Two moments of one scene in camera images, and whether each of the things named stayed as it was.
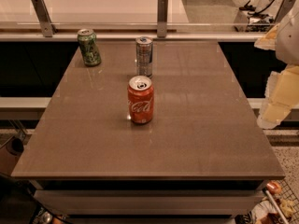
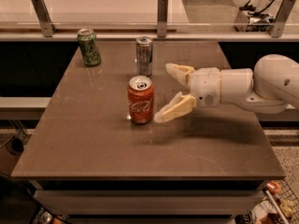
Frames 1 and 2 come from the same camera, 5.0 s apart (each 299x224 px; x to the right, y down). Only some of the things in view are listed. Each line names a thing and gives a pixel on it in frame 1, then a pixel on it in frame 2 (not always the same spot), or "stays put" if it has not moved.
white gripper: (288, 46) -> (206, 85)
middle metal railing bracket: (162, 16) stays put
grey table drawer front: (151, 202) stays put
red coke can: (141, 99) stays put
